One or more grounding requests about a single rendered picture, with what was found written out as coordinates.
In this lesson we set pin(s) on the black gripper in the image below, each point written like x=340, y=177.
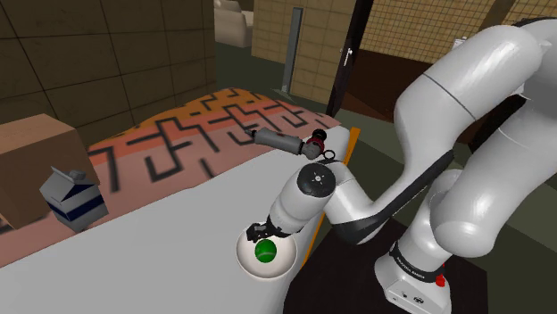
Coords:
x=256, y=232

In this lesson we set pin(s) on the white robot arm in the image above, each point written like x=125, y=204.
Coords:
x=457, y=130

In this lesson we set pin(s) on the green ball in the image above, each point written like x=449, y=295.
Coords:
x=265, y=251

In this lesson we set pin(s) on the white bowl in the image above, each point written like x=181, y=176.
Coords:
x=278, y=267

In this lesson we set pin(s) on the bed with patterned orange blanket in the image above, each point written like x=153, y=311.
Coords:
x=165, y=243

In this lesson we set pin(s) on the dark robot stand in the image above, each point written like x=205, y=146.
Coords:
x=339, y=278

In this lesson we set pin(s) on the grey flashlight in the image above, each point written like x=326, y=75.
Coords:
x=278, y=140

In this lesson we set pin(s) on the grey and blue milk carton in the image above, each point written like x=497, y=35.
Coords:
x=74, y=201

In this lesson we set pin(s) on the black open door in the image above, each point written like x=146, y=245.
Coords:
x=348, y=56

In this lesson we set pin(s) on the beige armchair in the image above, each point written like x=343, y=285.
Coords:
x=233, y=24

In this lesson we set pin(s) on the brown cardboard box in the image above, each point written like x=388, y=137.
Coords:
x=30, y=161

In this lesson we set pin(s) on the grey door frame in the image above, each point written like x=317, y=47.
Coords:
x=292, y=50

